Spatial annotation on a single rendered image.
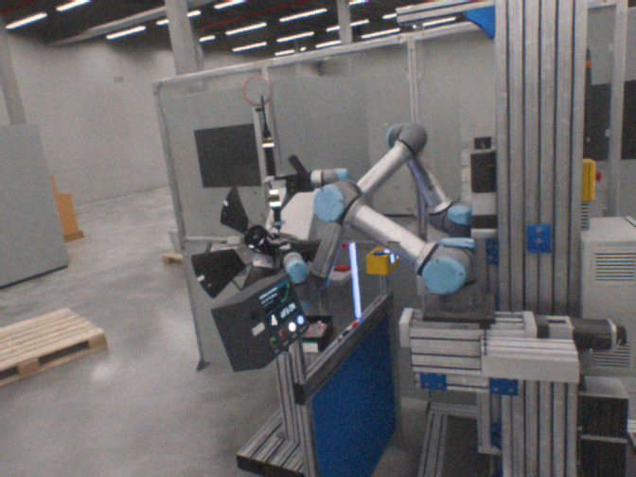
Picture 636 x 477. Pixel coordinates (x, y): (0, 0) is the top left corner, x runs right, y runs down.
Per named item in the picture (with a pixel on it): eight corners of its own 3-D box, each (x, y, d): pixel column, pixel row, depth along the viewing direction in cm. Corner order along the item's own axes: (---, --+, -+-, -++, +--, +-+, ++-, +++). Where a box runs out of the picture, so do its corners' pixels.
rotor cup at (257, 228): (255, 238, 233) (240, 226, 222) (282, 230, 228) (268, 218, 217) (256, 266, 226) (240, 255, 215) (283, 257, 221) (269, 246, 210)
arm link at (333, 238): (349, 169, 178) (307, 278, 199) (336, 174, 168) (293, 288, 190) (377, 184, 174) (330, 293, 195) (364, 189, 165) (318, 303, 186)
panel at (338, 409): (395, 428, 252) (385, 308, 236) (397, 429, 251) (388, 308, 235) (324, 556, 182) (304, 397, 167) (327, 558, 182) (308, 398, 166)
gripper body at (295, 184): (284, 194, 207) (311, 192, 203) (282, 173, 205) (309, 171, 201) (291, 191, 214) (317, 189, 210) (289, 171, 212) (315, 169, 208)
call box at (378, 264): (379, 266, 239) (378, 245, 237) (398, 267, 235) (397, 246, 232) (366, 276, 226) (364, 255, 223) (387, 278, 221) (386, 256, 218)
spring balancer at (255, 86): (244, 108, 275) (244, 107, 268) (240, 78, 271) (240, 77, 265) (273, 105, 277) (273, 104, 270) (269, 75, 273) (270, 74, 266)
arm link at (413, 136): (443, 137, 191) (354, 225, 189) (430, 137, 201) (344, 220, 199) (426, 114, 187) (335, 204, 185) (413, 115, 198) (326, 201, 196)
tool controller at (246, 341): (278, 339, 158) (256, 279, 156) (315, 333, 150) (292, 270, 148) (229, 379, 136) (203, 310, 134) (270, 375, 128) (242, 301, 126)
